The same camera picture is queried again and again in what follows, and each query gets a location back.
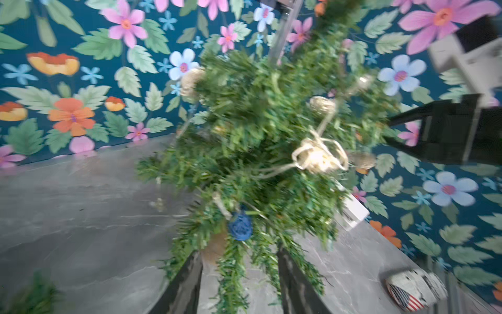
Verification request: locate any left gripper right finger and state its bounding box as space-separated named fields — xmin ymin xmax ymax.
xmin=277 ymin=247 xmax=331 ymax=314

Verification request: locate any green christmas tree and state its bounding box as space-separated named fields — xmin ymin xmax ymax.
xmin=4 ymin=272 xmax=61 ymax=314
xmin=137 ymin=1 xmax=398 ymax=313

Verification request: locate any white rectangular box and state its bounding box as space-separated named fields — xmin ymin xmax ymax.
xmin=334 ymin=193 xmax=369 ymax=232

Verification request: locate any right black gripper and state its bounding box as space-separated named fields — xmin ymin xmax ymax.
xmin=385 ymin=94 xmax=501 ymax=166

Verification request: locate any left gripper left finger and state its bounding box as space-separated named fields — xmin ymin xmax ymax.
xmin=148 ymin=251 xmax=203 ymax=314

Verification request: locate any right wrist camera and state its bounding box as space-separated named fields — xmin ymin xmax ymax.
xmin=427 ymin=15 xmax=501 ymax=109

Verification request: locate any newspaper print can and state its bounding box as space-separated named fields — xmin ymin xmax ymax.
xmin=384 ymin=268 xmax=448 ymax=313

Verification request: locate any rattan ball string light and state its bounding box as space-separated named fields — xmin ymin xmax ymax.
xmin=148 ymin=66 xmax=377 ymax=243

